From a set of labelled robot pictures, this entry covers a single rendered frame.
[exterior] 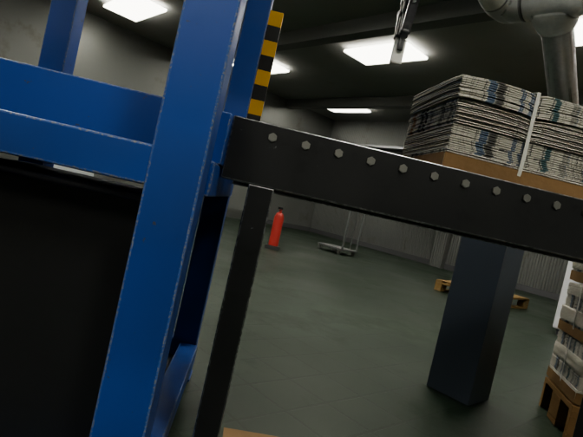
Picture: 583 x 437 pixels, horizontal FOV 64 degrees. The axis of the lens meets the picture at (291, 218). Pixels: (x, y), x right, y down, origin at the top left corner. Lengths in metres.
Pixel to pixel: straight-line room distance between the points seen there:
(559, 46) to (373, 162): 1.15
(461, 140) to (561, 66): 0.91
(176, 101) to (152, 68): 9.99
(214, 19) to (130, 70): 9.78
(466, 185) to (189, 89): 0.56
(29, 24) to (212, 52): 9.34
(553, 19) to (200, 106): 1.40
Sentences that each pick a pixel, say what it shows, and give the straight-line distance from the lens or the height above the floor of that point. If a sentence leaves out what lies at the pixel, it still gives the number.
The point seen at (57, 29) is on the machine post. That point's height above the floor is 1.04.
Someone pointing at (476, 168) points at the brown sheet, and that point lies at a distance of 1.13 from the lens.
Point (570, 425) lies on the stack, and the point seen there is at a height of 0.06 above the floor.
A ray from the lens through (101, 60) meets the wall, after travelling 10.30.
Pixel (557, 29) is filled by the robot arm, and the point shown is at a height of 1.42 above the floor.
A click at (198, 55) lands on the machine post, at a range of 0.72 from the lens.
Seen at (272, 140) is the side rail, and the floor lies 0.77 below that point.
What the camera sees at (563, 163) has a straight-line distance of 1.25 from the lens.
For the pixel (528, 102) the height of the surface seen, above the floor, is 1.00.
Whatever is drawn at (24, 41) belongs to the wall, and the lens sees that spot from 9.96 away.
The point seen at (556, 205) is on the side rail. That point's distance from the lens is 1.07.
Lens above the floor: 0.66
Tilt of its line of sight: 2 degrees down
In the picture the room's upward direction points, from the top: 13 degrees clockwise
